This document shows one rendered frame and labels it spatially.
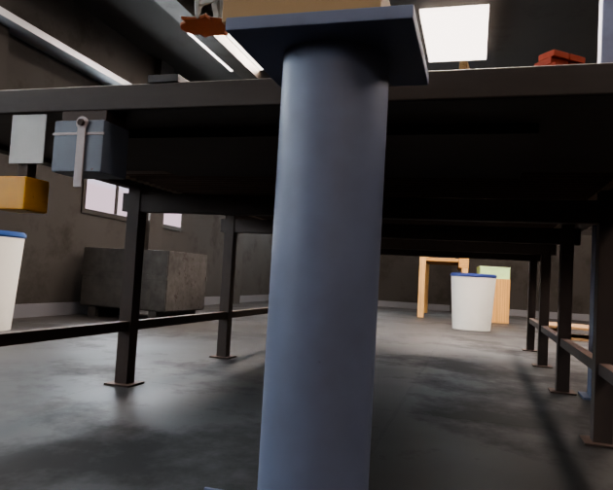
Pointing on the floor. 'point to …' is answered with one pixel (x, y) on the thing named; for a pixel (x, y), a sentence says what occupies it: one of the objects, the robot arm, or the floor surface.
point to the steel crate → (169, 267)
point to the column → (326, 232)
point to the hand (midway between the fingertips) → (205, 24)
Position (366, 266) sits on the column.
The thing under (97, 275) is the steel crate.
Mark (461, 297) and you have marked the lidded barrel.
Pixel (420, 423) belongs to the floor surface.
